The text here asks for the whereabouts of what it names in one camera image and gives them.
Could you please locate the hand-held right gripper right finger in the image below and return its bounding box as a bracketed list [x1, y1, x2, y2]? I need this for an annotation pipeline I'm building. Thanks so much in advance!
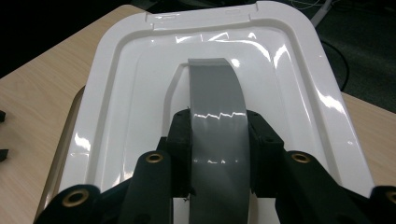
[247, 109, 286, 200]

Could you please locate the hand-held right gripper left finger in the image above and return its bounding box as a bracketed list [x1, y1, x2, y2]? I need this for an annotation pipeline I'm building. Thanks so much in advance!
[158, 107, 194, 199]

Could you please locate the translucent grey storage box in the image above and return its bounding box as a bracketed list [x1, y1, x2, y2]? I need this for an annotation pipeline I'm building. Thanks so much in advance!
[34, 85, 87, 222]

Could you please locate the white lid with grey handle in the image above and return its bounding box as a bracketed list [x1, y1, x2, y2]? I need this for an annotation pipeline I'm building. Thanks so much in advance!
[57, 0, 376, 224]

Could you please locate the black floor cable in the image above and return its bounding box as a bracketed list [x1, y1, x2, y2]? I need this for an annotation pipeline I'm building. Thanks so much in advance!
[319, 38, 351, 93]

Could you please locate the white metal desk frame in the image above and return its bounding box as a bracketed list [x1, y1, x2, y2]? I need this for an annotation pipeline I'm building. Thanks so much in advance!
[309, 0, 334, 29]

